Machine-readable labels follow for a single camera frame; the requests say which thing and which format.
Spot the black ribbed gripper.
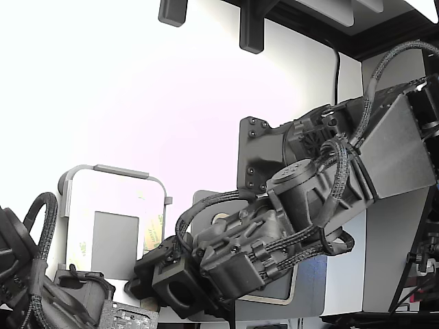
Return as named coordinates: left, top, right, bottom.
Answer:
left=136, top=204, right=293, bottom=305

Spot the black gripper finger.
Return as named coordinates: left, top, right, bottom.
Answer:
left=124, top=276, right=161, bottom=300

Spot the black perforated plate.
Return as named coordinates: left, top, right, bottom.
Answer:
left=99, top=298, right=161, bottom=329

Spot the white panel with grey window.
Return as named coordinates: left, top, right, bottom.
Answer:
left=67, top=169, right=166, bottom=282

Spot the grey tray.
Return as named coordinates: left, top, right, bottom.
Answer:
left=191, top=190, right=329, bottom=306

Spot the white overhead panel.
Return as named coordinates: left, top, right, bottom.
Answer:
left=294, top=0, right=356, bottom=27

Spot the black camera box with hole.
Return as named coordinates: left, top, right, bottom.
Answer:
left=152, top=256, right=206, bottom=318

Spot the braided cable bundle at gripper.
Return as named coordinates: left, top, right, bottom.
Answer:
left=174, top=190, right=257, bottom=249

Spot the braided cable loop on auxiliary tool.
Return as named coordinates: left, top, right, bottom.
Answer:
left=23, top=191, right=58, bottom=271

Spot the tall black bracket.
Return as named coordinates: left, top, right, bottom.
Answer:
left=239, top=0, right=265, bottom=55

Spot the small black bracket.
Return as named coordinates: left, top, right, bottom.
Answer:
left=157, top=0, right=189, bottom=28

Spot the thin black cable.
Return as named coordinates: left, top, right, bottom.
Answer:
left=324, top=36, right=342, bottom=106

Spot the long braided arm cable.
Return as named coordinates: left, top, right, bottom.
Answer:
left=353, top=40, right=439, bottom=155

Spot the black stand with wires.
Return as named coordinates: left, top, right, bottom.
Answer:
left=389, top=198, right=439, bottom=313

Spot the black overhead frame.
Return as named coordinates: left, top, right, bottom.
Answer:
left=219, top=0, right=439, bottom=60

